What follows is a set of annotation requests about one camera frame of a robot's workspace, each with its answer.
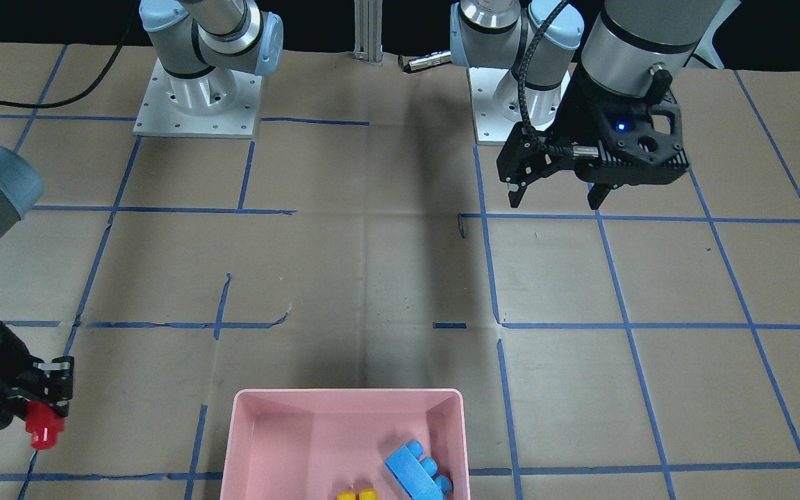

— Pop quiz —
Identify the red toy block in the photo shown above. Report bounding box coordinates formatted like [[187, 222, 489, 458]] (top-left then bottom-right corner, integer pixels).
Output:
[[24, 401, 65, 451]]

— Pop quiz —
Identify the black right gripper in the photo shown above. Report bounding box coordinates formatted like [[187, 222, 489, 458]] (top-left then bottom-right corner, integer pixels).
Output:
[[0, 326, 75, 430]]

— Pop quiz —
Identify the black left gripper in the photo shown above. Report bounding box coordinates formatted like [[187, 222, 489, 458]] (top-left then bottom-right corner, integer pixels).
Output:
[[497, 66, 691, 211]]

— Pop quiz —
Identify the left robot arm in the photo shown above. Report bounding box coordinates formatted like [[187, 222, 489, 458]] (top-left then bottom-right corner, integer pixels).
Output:
[[450, 1, 723, 210]]

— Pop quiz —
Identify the aluminium frame post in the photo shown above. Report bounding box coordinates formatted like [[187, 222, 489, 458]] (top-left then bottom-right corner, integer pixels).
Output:
[[352, 0, 383, 65]]

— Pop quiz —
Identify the silver cable connector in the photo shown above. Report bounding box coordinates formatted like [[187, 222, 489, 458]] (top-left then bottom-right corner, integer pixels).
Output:
[[397, 50, 453, 75]]

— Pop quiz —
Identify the blue toy block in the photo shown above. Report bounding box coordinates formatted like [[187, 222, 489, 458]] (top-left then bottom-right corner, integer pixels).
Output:
[[384, 440, 453, 499]]

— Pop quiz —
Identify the pink plastic box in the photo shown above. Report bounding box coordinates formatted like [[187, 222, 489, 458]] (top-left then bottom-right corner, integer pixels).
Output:
[[220, 388, 471, 499]]

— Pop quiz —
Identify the yellow toy block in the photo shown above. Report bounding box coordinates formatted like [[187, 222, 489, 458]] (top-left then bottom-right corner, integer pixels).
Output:
[[335, 488, 380, 500]]

